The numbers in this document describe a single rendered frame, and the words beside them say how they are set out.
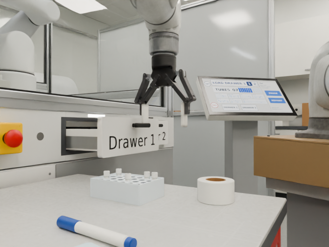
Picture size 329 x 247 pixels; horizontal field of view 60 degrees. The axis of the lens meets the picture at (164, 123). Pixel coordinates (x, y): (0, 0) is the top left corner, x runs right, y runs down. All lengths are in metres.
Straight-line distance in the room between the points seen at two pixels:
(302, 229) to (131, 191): 0.55
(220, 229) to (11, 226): 0.30
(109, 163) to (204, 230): 0.67
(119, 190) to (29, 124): 0.36
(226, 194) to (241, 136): 1.17
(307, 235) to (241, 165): 0.86
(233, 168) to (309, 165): 0.95
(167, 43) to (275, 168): 0.46
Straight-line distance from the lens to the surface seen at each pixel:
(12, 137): 0.71
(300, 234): 0.93
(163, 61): 0.84
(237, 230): 0.43
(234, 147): 1.68
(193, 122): 2.66
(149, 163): 1.25
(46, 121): 0.85
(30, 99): 0.82
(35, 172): 0.84
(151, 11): 0.74
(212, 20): 2.74
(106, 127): 0.78
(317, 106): 0.89
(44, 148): 0.85
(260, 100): 1.72
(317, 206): 0.89
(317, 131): 0.88
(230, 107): 1.59
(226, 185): 0.54
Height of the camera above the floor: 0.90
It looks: level
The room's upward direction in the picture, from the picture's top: straight up
